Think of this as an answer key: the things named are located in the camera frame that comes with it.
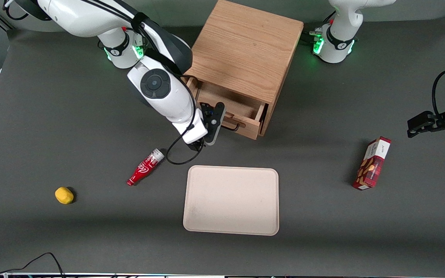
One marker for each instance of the red cookie box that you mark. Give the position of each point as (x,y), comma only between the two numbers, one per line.
(372,164)

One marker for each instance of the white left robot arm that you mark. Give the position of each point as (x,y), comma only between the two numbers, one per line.
(338,42)

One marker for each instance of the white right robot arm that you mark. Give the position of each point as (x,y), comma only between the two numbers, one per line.
(168,100)

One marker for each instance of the red cola bottle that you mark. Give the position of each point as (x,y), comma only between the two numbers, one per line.
(145,168)

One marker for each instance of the beige rectangular tray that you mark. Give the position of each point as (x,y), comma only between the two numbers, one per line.
(231,200)

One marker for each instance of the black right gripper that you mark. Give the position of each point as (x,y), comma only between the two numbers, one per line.
(195,145)

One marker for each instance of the yellow lemon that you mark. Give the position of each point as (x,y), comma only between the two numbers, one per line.
(64,195)

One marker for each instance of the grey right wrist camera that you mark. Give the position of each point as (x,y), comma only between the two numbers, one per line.
(212,134)

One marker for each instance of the wooden two-drawer cabinet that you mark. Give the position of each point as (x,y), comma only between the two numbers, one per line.
(245,46)

